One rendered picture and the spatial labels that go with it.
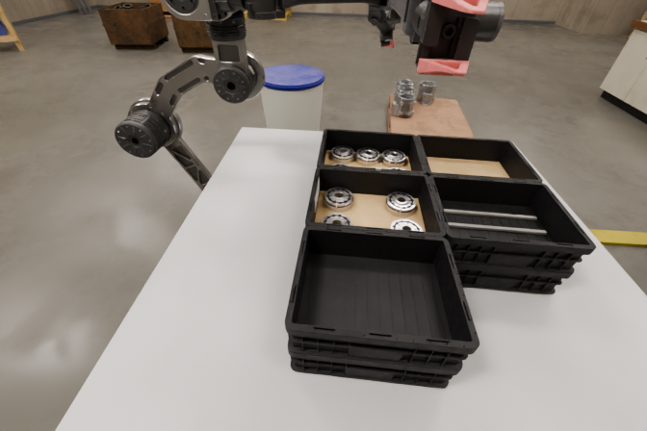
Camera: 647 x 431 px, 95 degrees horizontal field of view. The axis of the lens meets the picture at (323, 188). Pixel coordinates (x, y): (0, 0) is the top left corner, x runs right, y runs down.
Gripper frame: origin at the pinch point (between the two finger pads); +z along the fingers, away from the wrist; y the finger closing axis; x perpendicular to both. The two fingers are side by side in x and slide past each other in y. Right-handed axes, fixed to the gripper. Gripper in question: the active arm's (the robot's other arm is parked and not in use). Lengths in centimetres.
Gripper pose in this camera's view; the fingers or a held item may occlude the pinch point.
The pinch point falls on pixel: (466, 43)
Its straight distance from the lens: 41.4
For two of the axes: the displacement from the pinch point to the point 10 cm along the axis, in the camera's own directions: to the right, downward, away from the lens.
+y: -0.4, 7.9, 6.1
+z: -0.7, 6.0, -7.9
